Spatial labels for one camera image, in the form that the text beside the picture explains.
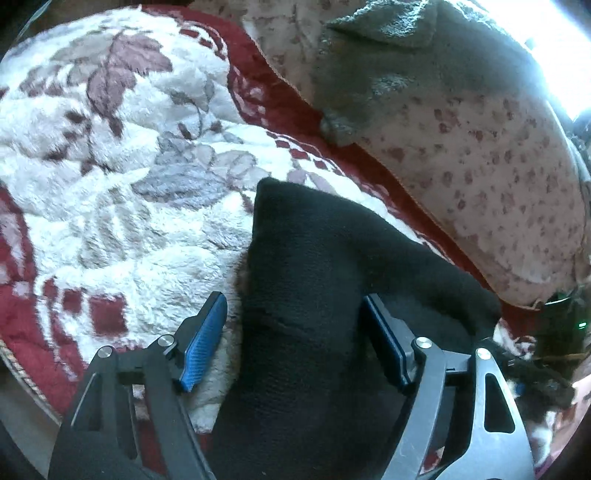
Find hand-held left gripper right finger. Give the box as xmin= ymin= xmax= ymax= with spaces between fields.
xmin=362 ymin=294 xmax=536 ymax=480

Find red white floral blanket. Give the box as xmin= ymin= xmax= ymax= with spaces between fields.
xmin=0 ymin=4 xmax=587 ymax=480

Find grey green towel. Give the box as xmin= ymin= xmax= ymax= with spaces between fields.
xmin=310 ymin=0 xmax=555 ymax=146

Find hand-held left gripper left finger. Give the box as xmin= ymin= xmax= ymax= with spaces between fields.
xmin=48 ymin=292 xmax=229 ymax=480

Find black pants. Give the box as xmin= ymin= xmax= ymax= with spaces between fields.
xmin=210 ymin=178 xmax=575 ymax=480

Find beige spotted pillow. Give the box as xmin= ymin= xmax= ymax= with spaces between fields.
xmin=240 ymin=0 xmax=587 ymax=309

